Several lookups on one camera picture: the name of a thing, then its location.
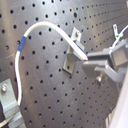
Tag white cable with blue band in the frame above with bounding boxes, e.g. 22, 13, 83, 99
14, 22, 89, 106

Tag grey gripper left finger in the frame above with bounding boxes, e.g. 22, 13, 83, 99
81, 61, 118, 86

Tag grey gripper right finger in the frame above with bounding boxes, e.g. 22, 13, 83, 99
87, 49, 113, 61

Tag black perforated breadboard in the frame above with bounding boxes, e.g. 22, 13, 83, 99
0, 0, 128, 128

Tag metal cable clip upper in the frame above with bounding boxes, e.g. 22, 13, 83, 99
63, 28, 87, 74

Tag metal cable clip lower left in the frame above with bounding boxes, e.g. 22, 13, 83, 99
0, 79, 26, 128

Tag green and white wires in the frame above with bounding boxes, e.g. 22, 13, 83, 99
110, 23, 128, 48

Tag metal cable clip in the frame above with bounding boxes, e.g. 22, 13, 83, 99
63, 28, 87, 74
0, 79, 26, 128

